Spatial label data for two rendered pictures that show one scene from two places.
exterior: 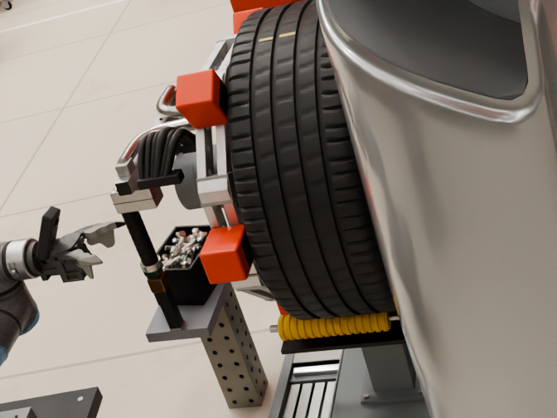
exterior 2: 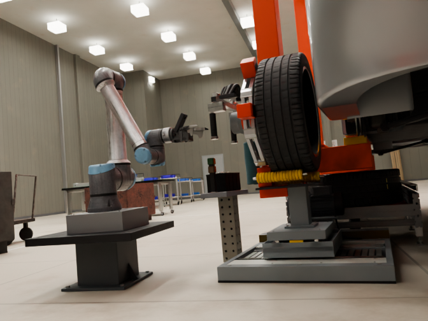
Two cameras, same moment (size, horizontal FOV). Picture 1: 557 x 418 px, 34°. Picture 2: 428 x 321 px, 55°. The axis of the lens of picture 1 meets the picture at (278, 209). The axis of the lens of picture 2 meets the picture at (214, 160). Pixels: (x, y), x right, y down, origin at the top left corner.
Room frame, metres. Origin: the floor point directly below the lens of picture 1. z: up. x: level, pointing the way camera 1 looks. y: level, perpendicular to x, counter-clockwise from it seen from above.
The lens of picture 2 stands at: (-0.58, 0.24, 0.48)
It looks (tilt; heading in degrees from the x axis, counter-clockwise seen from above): 4 degrees up; 2
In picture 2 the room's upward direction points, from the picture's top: 5 degrees counter-clockwise
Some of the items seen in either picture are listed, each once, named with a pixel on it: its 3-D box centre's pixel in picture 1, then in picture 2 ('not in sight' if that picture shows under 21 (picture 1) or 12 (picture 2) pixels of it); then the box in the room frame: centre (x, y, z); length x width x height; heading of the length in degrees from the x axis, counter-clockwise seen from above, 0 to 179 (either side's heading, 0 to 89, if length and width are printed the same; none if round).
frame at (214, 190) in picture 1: (259, 169); (261, 119); (1.78, 0.01, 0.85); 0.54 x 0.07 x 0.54; 160
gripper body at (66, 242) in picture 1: (61, 257); (181, 134); (1.77, 0.48, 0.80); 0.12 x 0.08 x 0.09; 70
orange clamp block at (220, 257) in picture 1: (227, 254); (246, 111); (1.48, 0.12, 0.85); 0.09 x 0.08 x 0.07; 160
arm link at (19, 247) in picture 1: (26, 260); (169, 134); (1.80, 0.56, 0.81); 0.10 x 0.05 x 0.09; 160
